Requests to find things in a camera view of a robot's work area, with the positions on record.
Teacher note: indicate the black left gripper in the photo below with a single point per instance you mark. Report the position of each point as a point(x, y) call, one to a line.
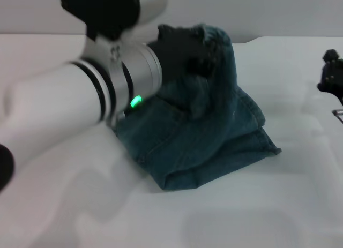
point(177, 49)

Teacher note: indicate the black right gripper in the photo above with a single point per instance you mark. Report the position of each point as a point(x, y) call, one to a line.
point(333, 79)

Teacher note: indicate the blue denim shorts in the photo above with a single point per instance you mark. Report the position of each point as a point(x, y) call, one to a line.
point(203, 141)

